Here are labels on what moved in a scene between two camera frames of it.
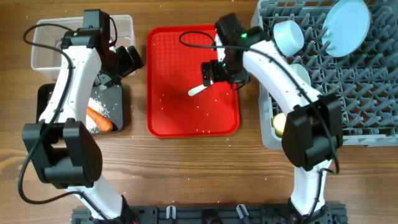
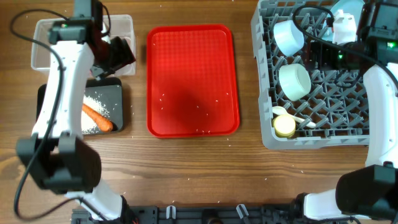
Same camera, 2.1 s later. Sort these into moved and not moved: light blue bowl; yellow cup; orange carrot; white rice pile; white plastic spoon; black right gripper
Moved: black right gripper; white plastic spoon
Not moved: light blue bowl; orange carrot; yellow cup; white rice pile
